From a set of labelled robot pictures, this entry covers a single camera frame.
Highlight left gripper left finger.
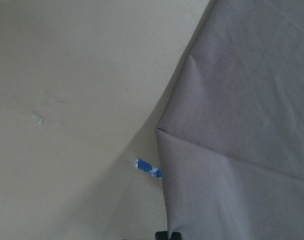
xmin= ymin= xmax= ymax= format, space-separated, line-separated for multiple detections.
xmin=155 ymin=231 xmax=168 ymax=240

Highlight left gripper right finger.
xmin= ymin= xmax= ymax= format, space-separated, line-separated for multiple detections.
xmin=170 ymin=232 xmax=182 ymax=240

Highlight dark brown t-shirt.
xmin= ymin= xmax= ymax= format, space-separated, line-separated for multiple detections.
xmin=156 ymin=0 xmax=304 ymax=240

